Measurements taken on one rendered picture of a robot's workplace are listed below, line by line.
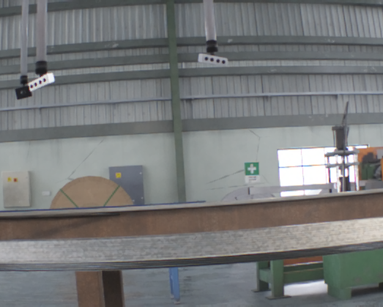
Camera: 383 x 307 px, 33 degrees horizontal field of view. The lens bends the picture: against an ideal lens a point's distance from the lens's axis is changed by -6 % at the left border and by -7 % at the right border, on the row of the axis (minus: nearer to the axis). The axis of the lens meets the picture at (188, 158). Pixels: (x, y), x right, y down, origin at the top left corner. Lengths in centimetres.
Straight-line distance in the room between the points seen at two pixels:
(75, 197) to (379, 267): 692
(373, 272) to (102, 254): 495
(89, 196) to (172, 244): 1081
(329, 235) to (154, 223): 87
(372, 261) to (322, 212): 404
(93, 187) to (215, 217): 999
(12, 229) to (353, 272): 419
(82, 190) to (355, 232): 1085
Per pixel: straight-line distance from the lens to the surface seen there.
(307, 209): 142
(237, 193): 1180
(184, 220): 140
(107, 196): 1136
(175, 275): 596
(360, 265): 542
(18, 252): 59
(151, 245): 56
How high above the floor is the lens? 78
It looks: 5 degrees up
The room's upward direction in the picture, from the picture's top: 4 degrees counter-clockwise
